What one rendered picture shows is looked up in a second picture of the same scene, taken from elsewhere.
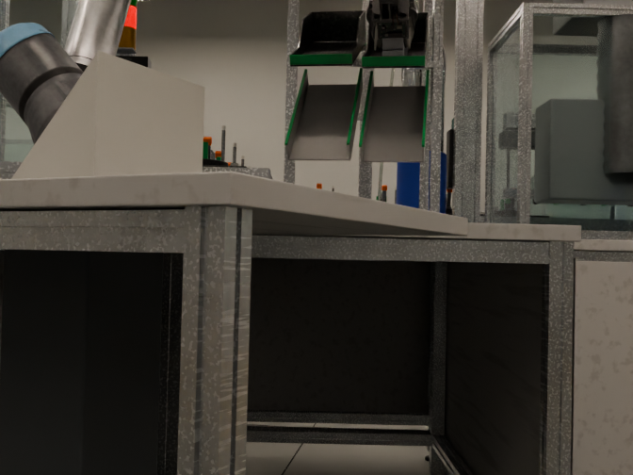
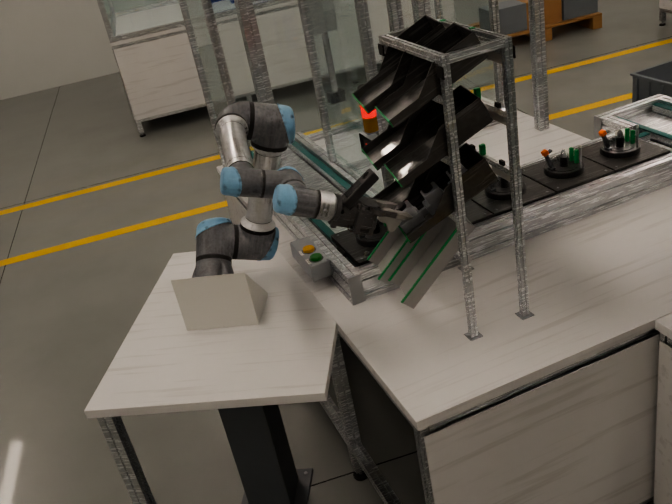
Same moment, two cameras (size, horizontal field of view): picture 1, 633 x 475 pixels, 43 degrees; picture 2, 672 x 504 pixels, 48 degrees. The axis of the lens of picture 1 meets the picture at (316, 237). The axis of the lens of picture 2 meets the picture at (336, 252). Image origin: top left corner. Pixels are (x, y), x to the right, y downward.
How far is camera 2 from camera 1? 246 cm
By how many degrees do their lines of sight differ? 76
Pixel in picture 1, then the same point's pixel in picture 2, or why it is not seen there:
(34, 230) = not seen: hidden behind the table
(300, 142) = (389, 253)
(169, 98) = (219, 285)
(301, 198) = (126, 411)
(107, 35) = (255, 206)
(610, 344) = not seen: outside the picture
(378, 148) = (411, 279)
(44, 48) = (200, 242)
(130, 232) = not seen: hidden behind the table
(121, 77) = (187, 285)
